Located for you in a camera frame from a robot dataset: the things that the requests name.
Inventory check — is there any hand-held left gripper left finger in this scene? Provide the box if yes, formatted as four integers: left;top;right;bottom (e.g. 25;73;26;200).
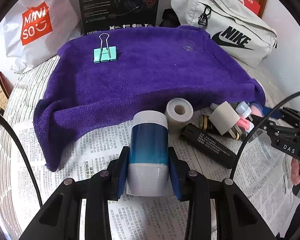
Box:
19;146;130;240

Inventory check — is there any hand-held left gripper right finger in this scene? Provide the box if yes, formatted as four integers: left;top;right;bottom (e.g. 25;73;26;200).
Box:
167;146;280;240

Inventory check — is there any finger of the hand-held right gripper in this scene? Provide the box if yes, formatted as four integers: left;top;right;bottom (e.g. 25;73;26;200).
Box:
262;106;300;128
250;114;276;133

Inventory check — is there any pink tube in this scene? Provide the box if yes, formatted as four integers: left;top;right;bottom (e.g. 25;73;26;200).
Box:
236;119;254;132

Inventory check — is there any pink and white small bottle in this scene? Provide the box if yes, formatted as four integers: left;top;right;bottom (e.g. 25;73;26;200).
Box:
235;101;264;118

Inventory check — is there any white charger plug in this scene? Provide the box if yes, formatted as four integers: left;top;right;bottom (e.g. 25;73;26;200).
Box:
209;101;241;135

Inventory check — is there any blue and white bottle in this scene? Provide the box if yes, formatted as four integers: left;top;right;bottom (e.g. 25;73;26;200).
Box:
126;111;170;197

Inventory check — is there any black rectangular bar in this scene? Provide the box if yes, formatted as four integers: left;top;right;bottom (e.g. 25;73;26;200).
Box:
179;124;237;169

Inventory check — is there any white tape roll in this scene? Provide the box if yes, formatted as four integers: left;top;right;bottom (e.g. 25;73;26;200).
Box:
164;99;194;133

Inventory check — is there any person's right hand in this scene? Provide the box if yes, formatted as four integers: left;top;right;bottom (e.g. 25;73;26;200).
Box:
290;158;300;187

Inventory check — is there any newspaper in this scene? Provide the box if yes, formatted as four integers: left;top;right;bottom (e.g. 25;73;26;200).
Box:
5;105;298;240

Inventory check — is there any black and gold lighter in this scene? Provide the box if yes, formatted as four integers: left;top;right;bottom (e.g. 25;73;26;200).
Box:
199;114;242;140

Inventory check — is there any white bag black logo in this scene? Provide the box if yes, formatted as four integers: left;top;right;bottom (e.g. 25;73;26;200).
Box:
170;0;278;67

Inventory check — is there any purple towel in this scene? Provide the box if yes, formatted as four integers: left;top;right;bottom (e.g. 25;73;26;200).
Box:
33;25;266;172

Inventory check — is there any green binder clip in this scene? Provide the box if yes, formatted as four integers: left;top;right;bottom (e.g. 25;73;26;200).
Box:
93;33;118;64

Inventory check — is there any black product box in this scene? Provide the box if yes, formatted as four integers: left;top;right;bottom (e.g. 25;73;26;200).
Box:
77;0;162;36

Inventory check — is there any white shopping bag red label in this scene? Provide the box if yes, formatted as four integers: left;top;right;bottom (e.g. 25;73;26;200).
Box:
2;0;82;74

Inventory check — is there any black cable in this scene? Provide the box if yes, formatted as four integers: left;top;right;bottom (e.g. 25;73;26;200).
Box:
230;90;300;180
0;109;43;207

